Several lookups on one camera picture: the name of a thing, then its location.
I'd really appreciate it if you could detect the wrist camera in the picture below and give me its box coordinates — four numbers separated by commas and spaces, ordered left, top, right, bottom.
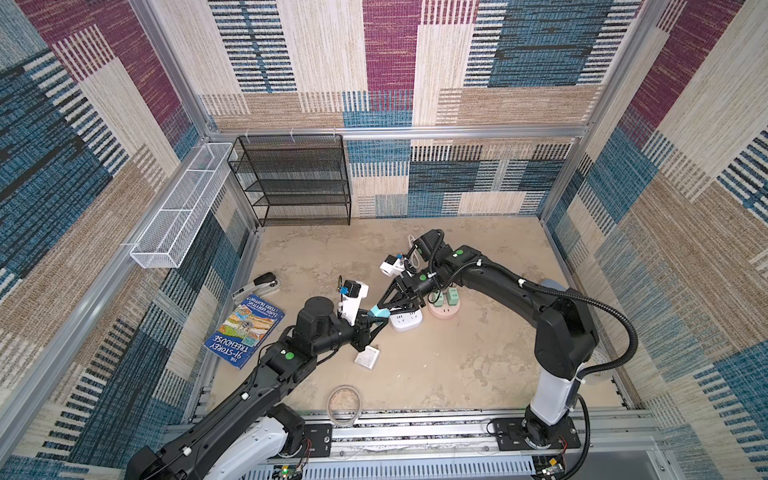
380, 255, 406, 278
338, 277, 369, 327

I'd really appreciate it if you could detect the clear coiled cable ring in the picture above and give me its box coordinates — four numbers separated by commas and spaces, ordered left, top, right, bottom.
326, 384, 364, 428

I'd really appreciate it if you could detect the green charger plug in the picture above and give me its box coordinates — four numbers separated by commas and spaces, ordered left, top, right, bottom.
445, 287, 460, 306
429, 292, 445, 307

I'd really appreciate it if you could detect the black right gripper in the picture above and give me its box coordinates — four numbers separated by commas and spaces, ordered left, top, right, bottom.
377, 262, 445, 316

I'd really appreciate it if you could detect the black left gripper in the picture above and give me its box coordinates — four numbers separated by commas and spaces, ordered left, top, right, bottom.
310, 307, 386, 358

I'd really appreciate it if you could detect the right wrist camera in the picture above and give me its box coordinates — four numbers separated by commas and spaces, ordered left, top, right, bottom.
380, 255, 406, 278

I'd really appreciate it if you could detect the blue illustrated book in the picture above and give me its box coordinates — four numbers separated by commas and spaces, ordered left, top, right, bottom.
205, 294, 285, 370

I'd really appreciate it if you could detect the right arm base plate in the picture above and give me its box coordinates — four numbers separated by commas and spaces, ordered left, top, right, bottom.
489, 415, 582, 451

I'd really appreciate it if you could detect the black grey stapler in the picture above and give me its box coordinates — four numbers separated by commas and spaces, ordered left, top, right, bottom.
232, 272, 280, 304

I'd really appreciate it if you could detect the white charger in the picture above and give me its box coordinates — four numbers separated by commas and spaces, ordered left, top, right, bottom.
354, 345, 380, 370

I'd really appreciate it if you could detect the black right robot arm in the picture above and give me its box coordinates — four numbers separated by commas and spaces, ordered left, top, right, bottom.
377, 229, 639, 449

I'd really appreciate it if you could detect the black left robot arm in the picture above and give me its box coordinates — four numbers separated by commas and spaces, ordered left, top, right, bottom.
125, 297, 390, 479

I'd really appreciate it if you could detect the black wire shelf rack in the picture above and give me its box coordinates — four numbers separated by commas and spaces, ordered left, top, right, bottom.
229, 134, 352, 227

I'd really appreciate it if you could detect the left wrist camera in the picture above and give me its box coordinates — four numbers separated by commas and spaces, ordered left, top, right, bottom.
338, 277, 369, 327

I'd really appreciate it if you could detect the white square power strip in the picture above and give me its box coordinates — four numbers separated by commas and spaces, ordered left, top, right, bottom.
389, 235, 424, 333

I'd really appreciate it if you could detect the pink round power strip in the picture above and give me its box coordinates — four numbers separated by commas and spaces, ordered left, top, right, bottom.
427, 294, 461, 320

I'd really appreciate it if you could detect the blue grey glasses case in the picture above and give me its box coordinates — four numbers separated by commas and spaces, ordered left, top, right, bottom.
539, 279, 568, 291

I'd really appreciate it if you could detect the white wire mesh basket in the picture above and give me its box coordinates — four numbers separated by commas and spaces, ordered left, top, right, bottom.
130, 143, 233, 269

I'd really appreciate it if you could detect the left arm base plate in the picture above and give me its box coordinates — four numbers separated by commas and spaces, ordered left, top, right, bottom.
280, 423, 334, 459

